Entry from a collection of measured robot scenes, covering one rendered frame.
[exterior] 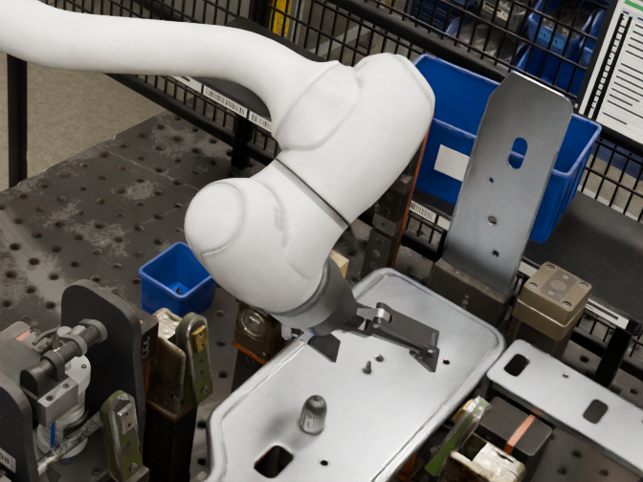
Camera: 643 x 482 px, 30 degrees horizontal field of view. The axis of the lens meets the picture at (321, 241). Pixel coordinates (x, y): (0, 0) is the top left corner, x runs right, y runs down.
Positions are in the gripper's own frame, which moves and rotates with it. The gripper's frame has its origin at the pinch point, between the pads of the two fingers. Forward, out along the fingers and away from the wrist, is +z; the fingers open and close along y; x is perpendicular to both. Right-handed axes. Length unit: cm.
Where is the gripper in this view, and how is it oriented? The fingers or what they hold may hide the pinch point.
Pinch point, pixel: (381, 353)
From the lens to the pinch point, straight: 148.6
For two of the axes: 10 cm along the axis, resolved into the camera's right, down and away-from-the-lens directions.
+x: -2.2, 9.2, -3.4
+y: -8.8, -0.4, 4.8
